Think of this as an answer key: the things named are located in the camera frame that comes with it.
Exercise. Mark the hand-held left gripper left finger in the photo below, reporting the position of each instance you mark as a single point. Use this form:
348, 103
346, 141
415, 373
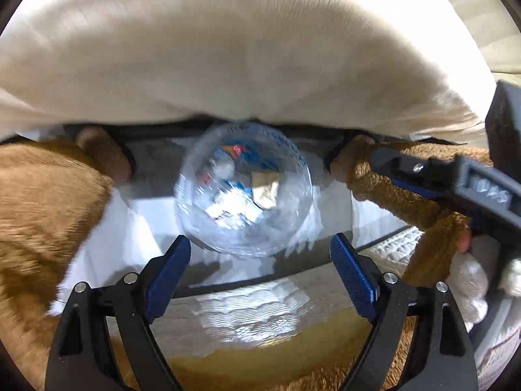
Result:
167, 277

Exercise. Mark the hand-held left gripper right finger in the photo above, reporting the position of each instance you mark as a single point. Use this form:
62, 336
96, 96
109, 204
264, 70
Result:
354, 277

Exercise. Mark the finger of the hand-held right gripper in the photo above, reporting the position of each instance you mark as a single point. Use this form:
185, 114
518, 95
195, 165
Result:
407, 163

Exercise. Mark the trash bin with clear liner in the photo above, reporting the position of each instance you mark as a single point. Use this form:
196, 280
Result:
244, 189

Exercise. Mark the white tissue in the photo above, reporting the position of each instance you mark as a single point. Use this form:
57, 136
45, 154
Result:
225, 169

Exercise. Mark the beige paper bag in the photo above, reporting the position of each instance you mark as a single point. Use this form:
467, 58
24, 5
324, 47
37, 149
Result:
265, 189

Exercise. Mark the colourful snack wrapper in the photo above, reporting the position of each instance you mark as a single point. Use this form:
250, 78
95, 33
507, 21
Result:
235, 151

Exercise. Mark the person's right hand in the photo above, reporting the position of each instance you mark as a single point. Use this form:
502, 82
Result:
464, 241

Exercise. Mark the person's left leg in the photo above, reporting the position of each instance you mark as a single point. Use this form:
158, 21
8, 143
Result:
40, 211

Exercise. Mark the bed with beige blanket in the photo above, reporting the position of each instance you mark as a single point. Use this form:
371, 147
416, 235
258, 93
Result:
244, 49

